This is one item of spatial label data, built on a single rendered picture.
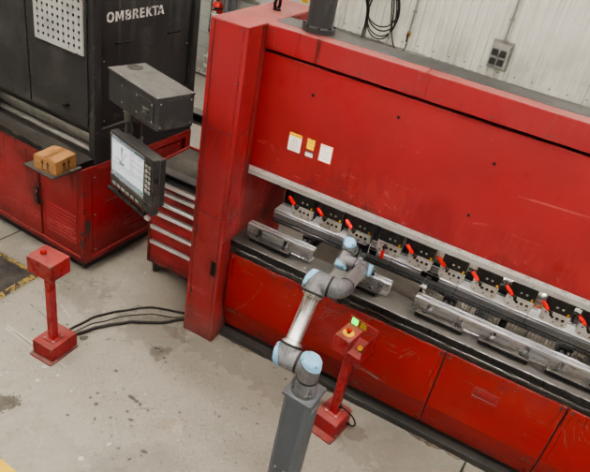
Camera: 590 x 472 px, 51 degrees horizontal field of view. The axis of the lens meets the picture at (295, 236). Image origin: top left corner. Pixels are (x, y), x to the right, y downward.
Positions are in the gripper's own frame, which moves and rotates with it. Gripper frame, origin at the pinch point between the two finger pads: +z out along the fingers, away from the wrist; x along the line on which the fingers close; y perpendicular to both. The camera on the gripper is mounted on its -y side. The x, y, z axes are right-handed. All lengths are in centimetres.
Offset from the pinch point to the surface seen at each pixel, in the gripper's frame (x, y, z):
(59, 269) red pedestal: 154, -88, -39
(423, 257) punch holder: -40.1, 16.6, -17.4
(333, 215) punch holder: 20.2, 18.4, -19.4
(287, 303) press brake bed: 35, -36, 29
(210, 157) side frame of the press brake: 101, 14, -46
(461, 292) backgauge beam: -66, 18, 24
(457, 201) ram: -48, 43, -49
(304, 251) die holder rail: 34.7, -2.7, 8.2
